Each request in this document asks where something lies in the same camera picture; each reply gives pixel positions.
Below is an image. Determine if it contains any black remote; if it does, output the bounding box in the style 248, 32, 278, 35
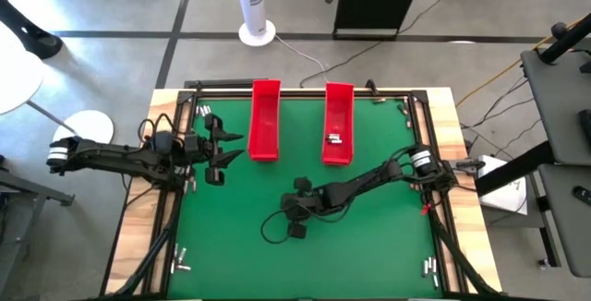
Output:
571, 185, 591, 206

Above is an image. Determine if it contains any grey standing desk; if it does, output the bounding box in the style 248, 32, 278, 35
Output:
475, 37, 591, 280

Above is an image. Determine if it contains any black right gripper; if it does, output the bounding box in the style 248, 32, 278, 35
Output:
279, 175, 334, 241

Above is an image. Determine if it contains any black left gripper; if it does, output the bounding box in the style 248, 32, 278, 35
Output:
183, 113, 247, 187

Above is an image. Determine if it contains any green table mat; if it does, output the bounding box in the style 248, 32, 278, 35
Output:
168, 97, 444, 299

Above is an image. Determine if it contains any white cardboard box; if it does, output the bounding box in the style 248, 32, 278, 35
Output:
477, 154, 529, 217

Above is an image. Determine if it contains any black partition panel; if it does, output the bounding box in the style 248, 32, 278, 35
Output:
332, 0, 428, 42

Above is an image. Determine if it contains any black monitor pole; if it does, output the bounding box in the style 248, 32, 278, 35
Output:
537, 12, 591, 66

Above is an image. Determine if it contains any white round pedestal table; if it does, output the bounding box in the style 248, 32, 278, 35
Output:
0, 28, 115, 163

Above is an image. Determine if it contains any black aluminium table frame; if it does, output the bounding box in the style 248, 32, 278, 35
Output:
99, 78, 504, 301

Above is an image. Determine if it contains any grey metal table leg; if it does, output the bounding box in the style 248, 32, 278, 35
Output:
0, 169, 76, 293

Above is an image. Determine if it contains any black curved stand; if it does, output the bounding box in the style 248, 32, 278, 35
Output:
0, 0, 65, 60

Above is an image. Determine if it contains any red plastic bin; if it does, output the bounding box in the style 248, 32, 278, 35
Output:
320, 81, 356, 167
247, 78, 283, 163

